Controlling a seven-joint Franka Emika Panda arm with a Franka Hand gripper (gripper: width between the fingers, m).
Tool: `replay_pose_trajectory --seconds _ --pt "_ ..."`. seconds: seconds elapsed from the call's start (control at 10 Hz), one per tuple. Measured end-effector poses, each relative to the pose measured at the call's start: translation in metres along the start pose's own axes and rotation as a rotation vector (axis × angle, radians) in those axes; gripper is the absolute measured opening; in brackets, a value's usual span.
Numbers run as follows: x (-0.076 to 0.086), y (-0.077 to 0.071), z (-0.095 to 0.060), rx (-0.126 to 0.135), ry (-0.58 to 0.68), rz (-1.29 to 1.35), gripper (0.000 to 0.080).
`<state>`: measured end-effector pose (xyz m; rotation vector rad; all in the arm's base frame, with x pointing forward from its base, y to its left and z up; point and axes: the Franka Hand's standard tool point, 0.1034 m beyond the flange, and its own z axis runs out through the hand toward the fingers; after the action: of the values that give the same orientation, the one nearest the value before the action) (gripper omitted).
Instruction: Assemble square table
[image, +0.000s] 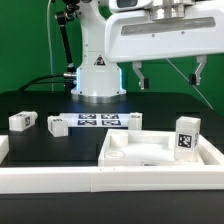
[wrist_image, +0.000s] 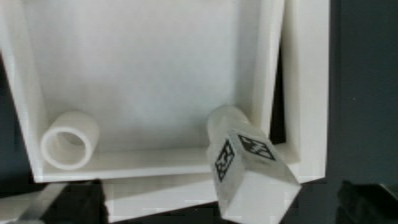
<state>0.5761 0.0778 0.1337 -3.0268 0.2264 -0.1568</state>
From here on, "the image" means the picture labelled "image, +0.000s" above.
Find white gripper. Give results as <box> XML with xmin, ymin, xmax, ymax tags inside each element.
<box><xmin>104</xmin><ymin>0</ymin><xmax>224</xmax><ymax>90</ymax></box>

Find white square table top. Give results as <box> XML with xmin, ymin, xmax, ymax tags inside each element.
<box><xmin>98</xmin><ymin>129</ymin><xmax>204</xmax><ymax>167</ymax></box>

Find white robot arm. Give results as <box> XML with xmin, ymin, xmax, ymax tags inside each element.
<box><xmin>63</xmin><ymin>0</ymin><xmax>224</xmax><ymax>103</ymax></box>

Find white sheet with markers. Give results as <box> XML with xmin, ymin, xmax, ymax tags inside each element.
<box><xmin>59</xmin><ymin>113</ymin><xmax>129</xmax><ymax>127</ymax></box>

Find white U-shaped fence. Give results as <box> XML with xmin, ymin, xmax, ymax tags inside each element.
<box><xmin>0</xmin><ymin>137</ymin><xmax>224</xmax><ymax>194</ymax></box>

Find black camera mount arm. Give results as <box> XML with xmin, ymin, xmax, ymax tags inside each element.
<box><xmin>55</xmin><ymin>0</ymin><xmax>80</xmax><ymax>77</ymax></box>

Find black cables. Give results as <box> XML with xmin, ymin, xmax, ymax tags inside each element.
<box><xmin>18</xmin><ymin>73</ymin><xmax>76</xmax><ymax>93</ymax></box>

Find white thin cable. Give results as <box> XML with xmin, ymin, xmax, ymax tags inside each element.
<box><xmin>46</xmin><ymin>0</ymin><xmax>56</xmax><ymax>92</ymax></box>

